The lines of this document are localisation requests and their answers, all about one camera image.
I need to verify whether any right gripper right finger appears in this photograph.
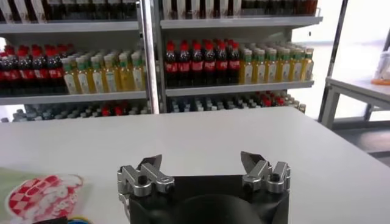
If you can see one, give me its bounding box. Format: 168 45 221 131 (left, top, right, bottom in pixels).
239 150 291 194

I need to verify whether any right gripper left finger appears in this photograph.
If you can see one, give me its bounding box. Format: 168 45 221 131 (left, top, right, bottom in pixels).
116 153 176 198

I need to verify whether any green polo shirt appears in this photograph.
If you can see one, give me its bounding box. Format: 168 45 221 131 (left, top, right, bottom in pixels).
0 166 85 224

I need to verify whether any grey metal shelving unit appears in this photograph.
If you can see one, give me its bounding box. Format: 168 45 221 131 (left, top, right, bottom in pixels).
0 0 161 123
151 0 324 114

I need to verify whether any yellow juice bottle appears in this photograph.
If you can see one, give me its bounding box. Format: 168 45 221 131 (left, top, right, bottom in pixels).
130 51 146 91
252 48 266 85
103 54 119 93
300 47 314 82
76 57 92 94
118 52 134 92
62 57 79 94
239 48 254 85
90 55 106 94
264 48 278 83
276 48 290 83
288 48 302 82

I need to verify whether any red cap cola bottle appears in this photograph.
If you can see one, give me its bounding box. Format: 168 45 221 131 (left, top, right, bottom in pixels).
164 41 179 88
32 47 49 94
215 41 229 85
177 41 191 87
47 47 65 94
227 42 241 85
4 48 21 95
203 41 216 86
18 48 35 95
190 41 204 86

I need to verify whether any black slanted pole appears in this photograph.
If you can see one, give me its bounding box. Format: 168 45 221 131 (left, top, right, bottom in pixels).
325 0 350 79

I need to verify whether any grey frame side table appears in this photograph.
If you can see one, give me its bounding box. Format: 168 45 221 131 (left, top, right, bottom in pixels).
317 75 390 130

